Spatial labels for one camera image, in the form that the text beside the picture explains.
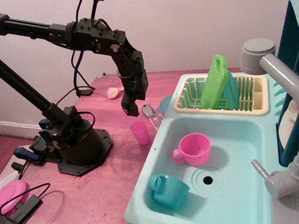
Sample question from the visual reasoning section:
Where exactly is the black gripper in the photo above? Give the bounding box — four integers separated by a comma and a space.
117, 68, 151, 119

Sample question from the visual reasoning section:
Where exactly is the small pink plastic tumbler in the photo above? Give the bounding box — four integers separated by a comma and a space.
130, 120, 150, 145

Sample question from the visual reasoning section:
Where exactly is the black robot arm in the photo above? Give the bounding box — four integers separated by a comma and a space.
0, 13, 148, 176

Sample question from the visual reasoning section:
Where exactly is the light blue toy sink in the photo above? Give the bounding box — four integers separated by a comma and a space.
125, 78, 286, 224

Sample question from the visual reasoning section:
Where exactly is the cream toy dish brush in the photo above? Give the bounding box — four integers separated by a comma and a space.
106, 86, 124, 100

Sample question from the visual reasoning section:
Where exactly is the teal plate on table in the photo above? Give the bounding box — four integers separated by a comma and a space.
159, 95, 172, 114

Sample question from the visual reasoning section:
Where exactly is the green plastic cutting board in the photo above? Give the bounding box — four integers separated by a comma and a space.
201, 54, 228, 109

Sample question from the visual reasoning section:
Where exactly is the teal plastic plate in rack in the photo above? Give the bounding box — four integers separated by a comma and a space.
223, 71, 240, 110

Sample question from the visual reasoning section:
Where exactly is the cream dish drying rack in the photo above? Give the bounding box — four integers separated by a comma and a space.
173, 73, 270, 116

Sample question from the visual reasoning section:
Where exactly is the white paper sheet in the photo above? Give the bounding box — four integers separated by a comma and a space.
0, 157, 25, 190

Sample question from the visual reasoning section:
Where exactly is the pink round disc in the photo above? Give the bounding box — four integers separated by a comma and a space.
0, 180, 29, 216

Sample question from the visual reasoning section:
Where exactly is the black usb hub box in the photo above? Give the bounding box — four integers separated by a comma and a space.
0, 195, 42, 224

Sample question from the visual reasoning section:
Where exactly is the grey toy faucet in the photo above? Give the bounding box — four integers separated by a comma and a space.
240, 38, 299, 224

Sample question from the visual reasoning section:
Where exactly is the black camera cable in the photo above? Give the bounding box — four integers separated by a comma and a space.
62, 0, 110, 98

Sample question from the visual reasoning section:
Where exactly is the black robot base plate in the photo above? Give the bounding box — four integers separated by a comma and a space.
57, 129, 113, 176

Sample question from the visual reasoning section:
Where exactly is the pink mug with handle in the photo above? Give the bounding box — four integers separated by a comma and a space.
172, 133, 212, 167

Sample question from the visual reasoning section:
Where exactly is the teal mug with handle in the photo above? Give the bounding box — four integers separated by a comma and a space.
148, 173, 190, 210

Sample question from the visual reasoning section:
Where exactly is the blue handled clamp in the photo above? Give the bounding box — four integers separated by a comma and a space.
13, 147, 42, 163

